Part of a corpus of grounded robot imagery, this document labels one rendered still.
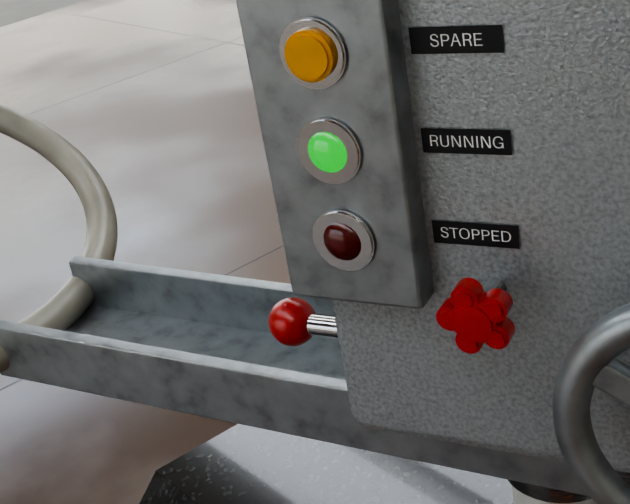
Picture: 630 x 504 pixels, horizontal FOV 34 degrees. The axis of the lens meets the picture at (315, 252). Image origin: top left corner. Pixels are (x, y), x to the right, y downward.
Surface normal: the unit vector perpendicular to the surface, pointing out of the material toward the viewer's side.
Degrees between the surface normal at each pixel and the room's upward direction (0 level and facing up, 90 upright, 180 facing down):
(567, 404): 90
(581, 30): 90
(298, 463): 0
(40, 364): 90
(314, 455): 0
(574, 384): 90
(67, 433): 0
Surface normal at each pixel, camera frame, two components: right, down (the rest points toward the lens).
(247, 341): -0.14, -0.88
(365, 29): -0.44, 0.47
